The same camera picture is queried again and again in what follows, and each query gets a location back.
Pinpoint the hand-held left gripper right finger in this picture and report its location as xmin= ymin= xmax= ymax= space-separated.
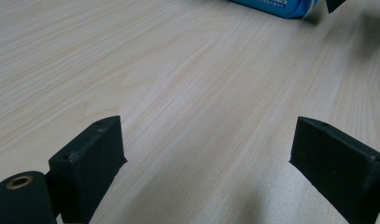
xmin=289 ymin=116 xmax=380 ymax=224

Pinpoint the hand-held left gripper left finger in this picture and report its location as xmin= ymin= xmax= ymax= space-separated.
xmin=48 ymin=115 xmax=128 ymax=224

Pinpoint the blue wet wipe pack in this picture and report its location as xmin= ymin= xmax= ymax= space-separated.
xmin=228 ymin=0 xmax=320 ymax=20

